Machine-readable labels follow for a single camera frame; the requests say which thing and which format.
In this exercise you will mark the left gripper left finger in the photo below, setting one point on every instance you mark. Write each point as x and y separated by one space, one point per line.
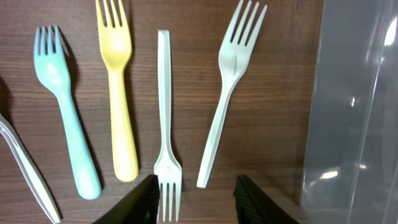
140 205

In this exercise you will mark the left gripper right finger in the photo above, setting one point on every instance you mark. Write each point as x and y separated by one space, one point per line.
253 206

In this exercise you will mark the white fork tines down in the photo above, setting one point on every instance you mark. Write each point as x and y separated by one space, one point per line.
167 168

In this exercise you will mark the clear plastic container left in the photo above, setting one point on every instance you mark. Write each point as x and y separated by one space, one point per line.
350 167

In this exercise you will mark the white plastic fork rightmost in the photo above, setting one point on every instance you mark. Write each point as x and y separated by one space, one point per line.
233 59

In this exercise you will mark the white plastic fork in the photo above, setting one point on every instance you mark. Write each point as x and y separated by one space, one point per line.
233 59
30 172

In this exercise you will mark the white plastic fork leftmost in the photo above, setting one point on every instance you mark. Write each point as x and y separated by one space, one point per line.
30 172

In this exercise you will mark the yellow plastic fork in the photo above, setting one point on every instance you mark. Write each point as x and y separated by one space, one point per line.
116 50

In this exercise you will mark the light blue plastic fork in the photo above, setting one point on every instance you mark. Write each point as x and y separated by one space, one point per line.
52 71

